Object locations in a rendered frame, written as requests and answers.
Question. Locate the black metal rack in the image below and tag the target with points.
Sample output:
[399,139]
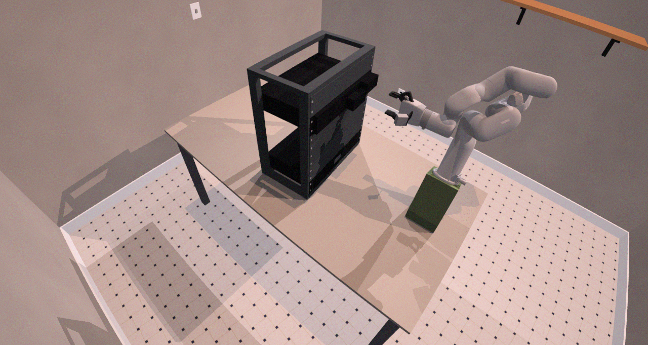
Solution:
[326,96]

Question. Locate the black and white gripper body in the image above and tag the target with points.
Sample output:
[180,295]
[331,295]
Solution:
[418,110]

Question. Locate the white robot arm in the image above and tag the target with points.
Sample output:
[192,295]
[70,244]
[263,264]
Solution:
[500,117]

